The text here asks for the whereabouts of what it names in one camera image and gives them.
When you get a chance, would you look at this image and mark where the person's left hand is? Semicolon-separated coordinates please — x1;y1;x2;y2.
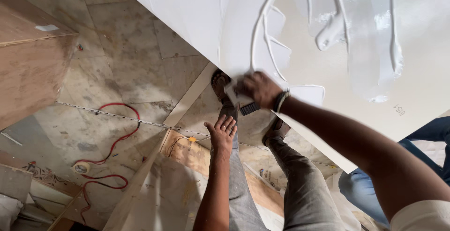
204;114;238;154

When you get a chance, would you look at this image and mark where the person's right hand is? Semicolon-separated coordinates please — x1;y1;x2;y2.
234;71;283;110

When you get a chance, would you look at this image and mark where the white notched glue spreader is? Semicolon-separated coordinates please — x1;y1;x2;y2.
224;81;261;116

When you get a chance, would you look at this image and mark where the person's left brown sandal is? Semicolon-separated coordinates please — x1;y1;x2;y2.
210;69;233;104

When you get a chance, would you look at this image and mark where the person's brown sandal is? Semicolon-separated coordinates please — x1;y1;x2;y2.
210;69;233;104
262;116;292;147

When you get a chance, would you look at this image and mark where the dark wristband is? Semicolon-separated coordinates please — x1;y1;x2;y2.
272;89;291;114

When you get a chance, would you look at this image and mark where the short pale laminate strip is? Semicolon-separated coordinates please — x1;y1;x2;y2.
162;61;219;128

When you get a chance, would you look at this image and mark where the person's right brown sandal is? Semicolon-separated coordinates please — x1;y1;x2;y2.
262;116;292;147

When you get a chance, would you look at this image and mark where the plywood board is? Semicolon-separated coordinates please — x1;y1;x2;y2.
160;129;285;218

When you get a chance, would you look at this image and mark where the large white laminate sheet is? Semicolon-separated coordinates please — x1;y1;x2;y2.
109;0;450;174

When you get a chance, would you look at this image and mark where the printed paper sheet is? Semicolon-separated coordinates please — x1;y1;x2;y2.
258;168;284;191

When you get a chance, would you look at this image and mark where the person's grey trouser left leg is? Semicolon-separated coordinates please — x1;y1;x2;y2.
219;99;269;231

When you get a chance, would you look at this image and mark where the person's grey trouser leg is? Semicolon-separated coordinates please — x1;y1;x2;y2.
264;137;348;231
219;99;269;231

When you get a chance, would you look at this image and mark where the person's grey trouser right leg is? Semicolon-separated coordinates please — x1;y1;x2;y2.
264;137;348;231

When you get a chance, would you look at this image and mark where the perforated metal strip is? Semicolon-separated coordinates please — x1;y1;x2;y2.
54;100;339;169

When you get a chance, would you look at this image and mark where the white glue smear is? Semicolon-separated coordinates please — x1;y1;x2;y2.
250;0;405;103

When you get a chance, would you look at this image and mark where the long pale wooden strip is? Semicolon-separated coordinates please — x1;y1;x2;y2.
102;128;172;231

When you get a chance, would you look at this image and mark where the masking tape roll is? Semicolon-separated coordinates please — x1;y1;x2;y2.
72;161;91;175

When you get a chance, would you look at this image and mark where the plywood cabinet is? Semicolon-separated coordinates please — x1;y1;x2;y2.
0;0;79;132

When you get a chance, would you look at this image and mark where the person's white shirt sleeve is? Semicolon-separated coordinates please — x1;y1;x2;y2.
390;199;450;231

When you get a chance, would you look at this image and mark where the heap of boards and tiles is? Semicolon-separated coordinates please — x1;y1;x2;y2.
0;149;83;231

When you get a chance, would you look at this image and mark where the red cable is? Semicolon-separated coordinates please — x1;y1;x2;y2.
72;102;141;225

